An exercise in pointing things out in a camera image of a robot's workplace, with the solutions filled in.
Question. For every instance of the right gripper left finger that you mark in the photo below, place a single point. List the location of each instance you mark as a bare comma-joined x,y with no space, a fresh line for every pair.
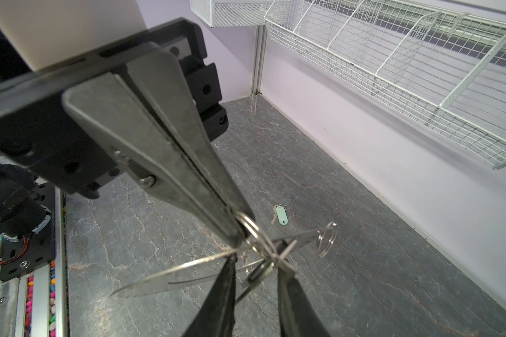
216,316

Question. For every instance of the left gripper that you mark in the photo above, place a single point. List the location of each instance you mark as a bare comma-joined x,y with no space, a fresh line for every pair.
36,132

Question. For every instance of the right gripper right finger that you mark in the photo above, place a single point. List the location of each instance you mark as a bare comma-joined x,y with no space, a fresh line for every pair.
296,314

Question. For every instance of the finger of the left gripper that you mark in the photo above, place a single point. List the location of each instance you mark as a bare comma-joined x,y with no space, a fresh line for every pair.
159,78

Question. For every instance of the grey perforated ring disc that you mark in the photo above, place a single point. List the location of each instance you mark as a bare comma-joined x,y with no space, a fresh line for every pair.
203,269

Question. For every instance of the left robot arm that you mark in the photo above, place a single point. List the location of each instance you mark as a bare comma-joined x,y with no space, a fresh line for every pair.
146,105

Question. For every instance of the mint green key tag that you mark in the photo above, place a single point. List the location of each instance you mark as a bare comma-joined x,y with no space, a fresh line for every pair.
280,215

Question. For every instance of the white mesh box basket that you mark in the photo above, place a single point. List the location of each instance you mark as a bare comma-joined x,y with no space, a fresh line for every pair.
230,13

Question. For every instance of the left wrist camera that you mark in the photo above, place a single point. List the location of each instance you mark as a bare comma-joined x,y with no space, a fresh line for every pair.
45,33

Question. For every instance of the aluminium frame profile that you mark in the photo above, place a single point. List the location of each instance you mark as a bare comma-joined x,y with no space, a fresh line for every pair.
259,58

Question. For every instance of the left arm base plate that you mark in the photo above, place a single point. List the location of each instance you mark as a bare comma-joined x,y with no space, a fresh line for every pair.
41,247

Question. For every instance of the aluminium mounting rail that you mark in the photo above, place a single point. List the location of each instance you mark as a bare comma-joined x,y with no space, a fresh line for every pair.
36,304

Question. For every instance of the white wire shelf basket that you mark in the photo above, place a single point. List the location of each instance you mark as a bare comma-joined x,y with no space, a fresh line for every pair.
445,70

